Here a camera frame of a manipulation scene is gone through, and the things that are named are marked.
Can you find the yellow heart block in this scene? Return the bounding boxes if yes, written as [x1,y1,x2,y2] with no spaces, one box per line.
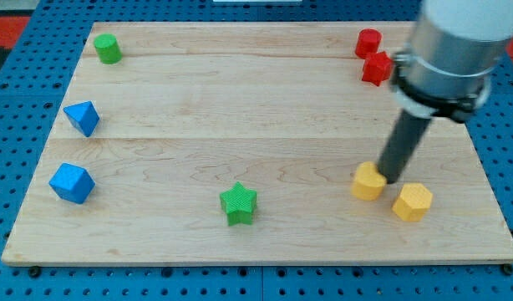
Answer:
[351,161,387,201]

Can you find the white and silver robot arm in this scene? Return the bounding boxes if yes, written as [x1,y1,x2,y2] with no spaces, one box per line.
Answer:
[391,0,513,125]

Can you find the light wooden board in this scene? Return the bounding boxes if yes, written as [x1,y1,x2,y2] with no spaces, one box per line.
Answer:
[2,22,513,267]

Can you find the green star block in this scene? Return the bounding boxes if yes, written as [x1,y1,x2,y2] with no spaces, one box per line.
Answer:
[220,181,257,227]

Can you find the red star block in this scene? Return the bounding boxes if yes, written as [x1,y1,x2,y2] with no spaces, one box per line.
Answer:
[361,51,394,86]

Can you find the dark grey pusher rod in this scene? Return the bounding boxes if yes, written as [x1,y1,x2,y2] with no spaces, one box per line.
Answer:
[377,110,431,184]

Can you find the red cylinder block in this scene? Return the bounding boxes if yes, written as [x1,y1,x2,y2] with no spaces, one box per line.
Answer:
[354,28,383,59]

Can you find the yellow hexagon block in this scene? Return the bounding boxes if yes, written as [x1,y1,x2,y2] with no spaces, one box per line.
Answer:
[392,183,434,222]

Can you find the blue triangular prism block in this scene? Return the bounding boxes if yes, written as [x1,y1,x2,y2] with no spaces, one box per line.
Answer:
[63,101,100,137]

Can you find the green cylinder block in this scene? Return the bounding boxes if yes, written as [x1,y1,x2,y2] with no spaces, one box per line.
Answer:
[94,33,122,64]

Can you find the blue cube block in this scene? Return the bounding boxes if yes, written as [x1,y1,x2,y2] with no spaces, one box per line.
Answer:
[48,162,95,204]

